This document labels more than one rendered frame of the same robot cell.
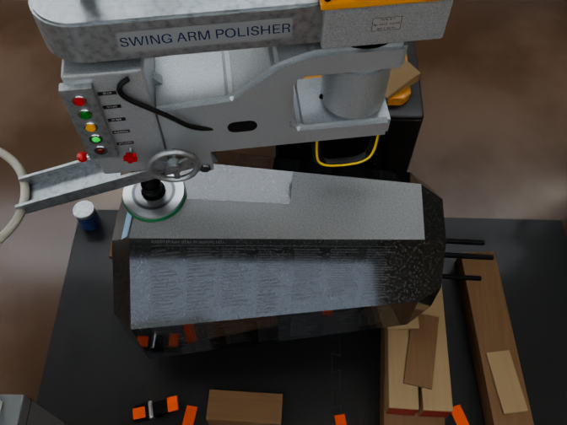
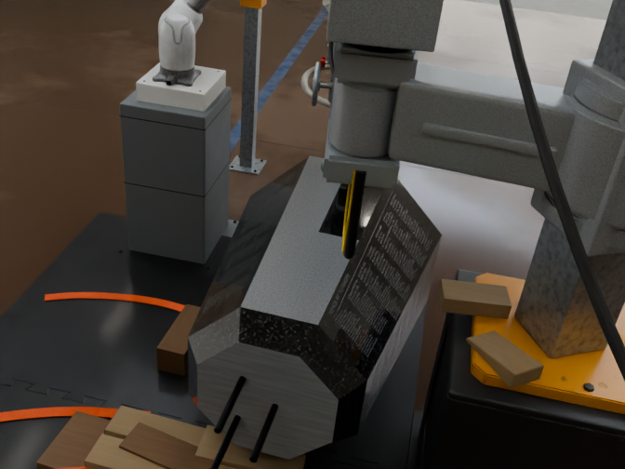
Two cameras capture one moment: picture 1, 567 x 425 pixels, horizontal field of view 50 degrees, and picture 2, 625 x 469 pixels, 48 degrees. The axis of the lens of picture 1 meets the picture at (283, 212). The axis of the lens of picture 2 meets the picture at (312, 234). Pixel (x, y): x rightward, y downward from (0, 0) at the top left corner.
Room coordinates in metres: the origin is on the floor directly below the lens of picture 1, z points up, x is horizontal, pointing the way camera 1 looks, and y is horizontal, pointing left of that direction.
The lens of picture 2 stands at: (1.34, -1.96, 2.06)
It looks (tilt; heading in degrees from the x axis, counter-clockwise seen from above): 33 degrees down; 98
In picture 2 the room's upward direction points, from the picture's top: 6 degrees clockwise
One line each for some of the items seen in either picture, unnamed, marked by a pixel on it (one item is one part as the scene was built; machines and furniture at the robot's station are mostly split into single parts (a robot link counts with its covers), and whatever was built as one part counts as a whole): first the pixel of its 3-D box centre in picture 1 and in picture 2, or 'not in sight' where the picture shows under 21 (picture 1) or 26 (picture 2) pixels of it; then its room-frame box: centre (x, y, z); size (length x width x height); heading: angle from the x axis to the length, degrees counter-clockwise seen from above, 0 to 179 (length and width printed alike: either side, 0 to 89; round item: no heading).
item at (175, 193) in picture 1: (153, 191); not in sight; (1.14, 0.45, 0.84); 0.21 x 0.21 x 0.01
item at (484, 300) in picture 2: not in sight; (473, 298); (1.62, -0.21, 0.81); 0.20 x 0.10 x 0.05; 7
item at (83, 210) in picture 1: (87, 216); not in sight; (1.49, 0.95, 0.08); 0.10 x 0.10 x 0.13
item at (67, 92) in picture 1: (90, 122); not in sight; (1.02, 0.51, 1.37); 0.08 x 0.03 x 0.28; 97
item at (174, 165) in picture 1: (174, 156); (325, 85); (1.04, 0.32, 1.20); 0.15 x 0.10 x 0.15; 97
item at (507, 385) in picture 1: (505, 381); not in sight; (0.68, -0.91, 0.13); 0.25 x 0.10 x 0.01; 7
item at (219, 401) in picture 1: (245, 410); (185, 339); (0.58, 0.15, 0.07); 0.30 x 0.12 x 0.12; 86
